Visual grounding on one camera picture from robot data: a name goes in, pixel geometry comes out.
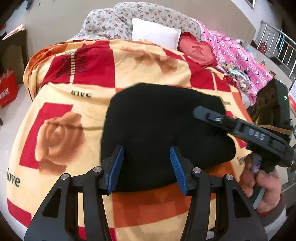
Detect white pillow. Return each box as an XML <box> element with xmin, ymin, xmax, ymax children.
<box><xmin>132</xmin><ymin>18</ymin><xmax>181</xmax><ymax>50</ymax></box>

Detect red heart cushion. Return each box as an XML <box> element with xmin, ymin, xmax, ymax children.
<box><xmin>178</xmin><ymin>32</ymin><xmax>217</xmax><ymax>68</ymax></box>

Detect grey floral quilt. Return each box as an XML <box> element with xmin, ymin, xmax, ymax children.
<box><xmin>70</xmin><ymin>1</ymin><xmax>203</xmax><ymax>41</ymax></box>

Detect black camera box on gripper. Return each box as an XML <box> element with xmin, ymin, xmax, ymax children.
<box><xmin>249</xmin><ymin>78</ymin><xmax>293</xmax><ymax>136</ymax></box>

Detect metal stair railing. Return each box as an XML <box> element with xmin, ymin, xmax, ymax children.
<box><xmin>254</xmin><ymin>20</ymin><xmax>295</xmax><ymax>82</ymax></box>

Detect right hand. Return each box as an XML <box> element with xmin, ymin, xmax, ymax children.
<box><xmin>239</xmin><ymin>154</ymin><xmax>281</xmax><ymax>213</ymax></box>

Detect colourful cloth item on bed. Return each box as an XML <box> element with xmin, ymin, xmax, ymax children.
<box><xmin>219</xmin><ymin>61</ymin><xmax>251</xmax><ymax>94</ymax></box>

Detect pink patterned quilt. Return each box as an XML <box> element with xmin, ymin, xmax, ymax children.
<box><xmin>197</xmin><ymin>21</ymin><xmax>273</xmax><ymax>102</ymax></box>

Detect grey sleeve right forearm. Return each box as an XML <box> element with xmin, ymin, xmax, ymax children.
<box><xmin>258</xmin><ymin>198</ymin><xmax>287</xmax><ymax>240</ymax></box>

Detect black pants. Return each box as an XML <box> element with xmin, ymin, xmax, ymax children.
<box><xmin>100</xmin><ymin>83</ymin><xmax>236</xmax><ymax>192</ymax></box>

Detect dark wooden table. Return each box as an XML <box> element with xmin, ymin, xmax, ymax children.
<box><xmin>1</xmin><ymin>24</ymin><xmax>28</xmax><ymax>84</ymax></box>

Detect yellow red rose blanket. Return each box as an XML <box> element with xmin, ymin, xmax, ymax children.
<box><xmin>6</xmin><ymin>39</ymin><xmax>252</xmax><ymax>240</ymax></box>

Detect red shopping bag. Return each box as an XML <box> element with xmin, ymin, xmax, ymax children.
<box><xmin>0</xmin><ymin>69</ymin><xmax>19</xmax><ymax>108</ymax></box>

